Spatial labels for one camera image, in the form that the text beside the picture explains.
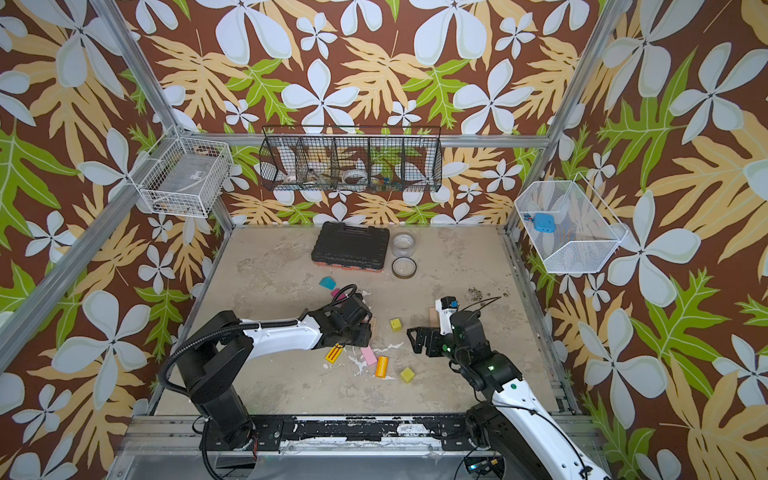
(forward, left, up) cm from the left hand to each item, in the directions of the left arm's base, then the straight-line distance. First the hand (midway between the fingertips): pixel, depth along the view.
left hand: (366, 330), depth 91 cm
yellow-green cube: (-14, -12, +1) cm, 18 cm away
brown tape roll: (+25, -13, -1) cm, 29 cm away
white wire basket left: (+31, +51, +32) cm, 68 cm away
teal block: (+19, +14, -2) cm, 23 cm away
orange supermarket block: (-11, -5, -1) cm, 12 cm away
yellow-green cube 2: (+1, -9, +1) cm, 9 cm away
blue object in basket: (+23, -52, +25) cm, 62 cm away
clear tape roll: (+37, -13, -1) cm, 39 cm away
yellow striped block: (-7, +9, 0) cm, 12 cm away
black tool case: (+31, +4, +2) cm, 32 cm away
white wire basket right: (+15, -59, +30) cm, 67 cm away
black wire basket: (+47, +6, +30) cm, 56 cm away
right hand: (-5, -15, +11) cm, 19 cm away
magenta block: (+15, +11, -2) cm, 19 cm away
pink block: (-8, -1, 0) cm, 8 cm away
